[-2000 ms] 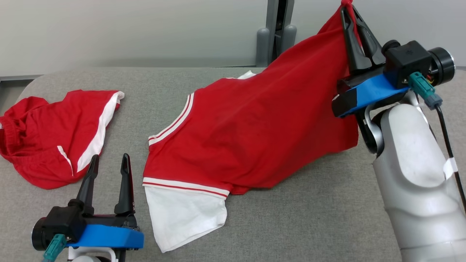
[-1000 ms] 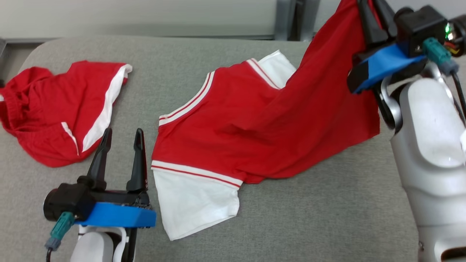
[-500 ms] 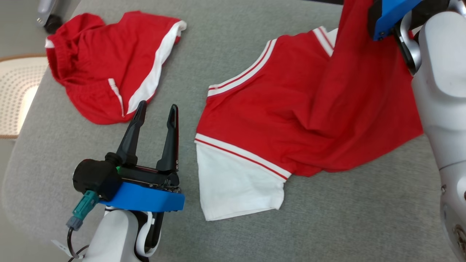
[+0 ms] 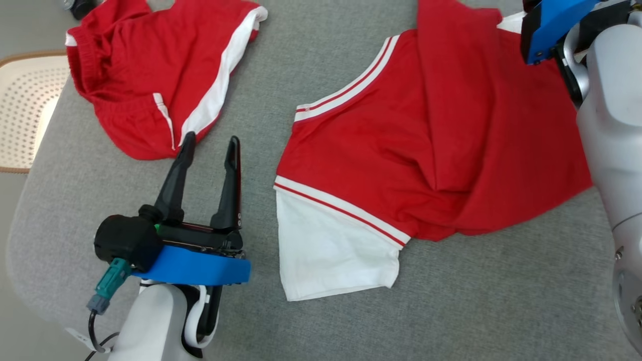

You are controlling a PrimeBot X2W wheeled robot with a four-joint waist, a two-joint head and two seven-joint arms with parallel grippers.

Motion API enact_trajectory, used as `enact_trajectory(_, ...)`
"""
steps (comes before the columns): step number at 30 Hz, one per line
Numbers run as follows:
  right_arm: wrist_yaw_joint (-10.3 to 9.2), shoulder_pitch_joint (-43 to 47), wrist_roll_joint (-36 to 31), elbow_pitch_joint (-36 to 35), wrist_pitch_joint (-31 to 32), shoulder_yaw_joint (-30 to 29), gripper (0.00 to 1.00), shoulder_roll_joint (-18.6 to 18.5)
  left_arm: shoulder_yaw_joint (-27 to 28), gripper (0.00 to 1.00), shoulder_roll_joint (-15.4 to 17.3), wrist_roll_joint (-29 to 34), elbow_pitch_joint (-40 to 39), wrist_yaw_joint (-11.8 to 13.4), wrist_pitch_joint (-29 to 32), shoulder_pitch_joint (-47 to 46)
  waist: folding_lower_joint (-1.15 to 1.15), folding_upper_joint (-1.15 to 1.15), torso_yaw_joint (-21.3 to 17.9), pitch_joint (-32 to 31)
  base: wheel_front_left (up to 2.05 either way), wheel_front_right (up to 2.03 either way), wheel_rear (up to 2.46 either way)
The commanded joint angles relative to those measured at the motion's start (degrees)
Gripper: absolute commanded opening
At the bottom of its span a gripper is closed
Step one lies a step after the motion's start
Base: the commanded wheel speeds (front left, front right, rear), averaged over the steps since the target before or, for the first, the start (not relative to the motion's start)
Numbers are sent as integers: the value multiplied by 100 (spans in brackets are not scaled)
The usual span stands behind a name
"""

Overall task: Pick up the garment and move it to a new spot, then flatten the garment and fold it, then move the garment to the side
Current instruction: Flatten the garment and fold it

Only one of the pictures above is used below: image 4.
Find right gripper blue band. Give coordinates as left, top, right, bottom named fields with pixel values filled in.
left=520, top=0, right=642, bottom=66

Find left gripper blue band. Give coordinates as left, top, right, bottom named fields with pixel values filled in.
left=133, top=131, right=251, bottom=286

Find red shorts with white stripe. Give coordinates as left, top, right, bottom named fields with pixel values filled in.
left=65, top=0, right=268, bottom=161

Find red shirt with white sleeves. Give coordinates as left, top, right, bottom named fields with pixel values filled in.
left=273, top=0, right=595, bottom=302

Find white perforated laundry basket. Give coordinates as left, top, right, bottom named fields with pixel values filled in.
left=0, top=50, right=71, bottom=174

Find small dark object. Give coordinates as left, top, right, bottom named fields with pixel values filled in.
left=63, top=0, right=99, bottom=21

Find left cable with teal plug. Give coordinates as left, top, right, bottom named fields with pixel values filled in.
left=65, top=258, right=132, bottom=354

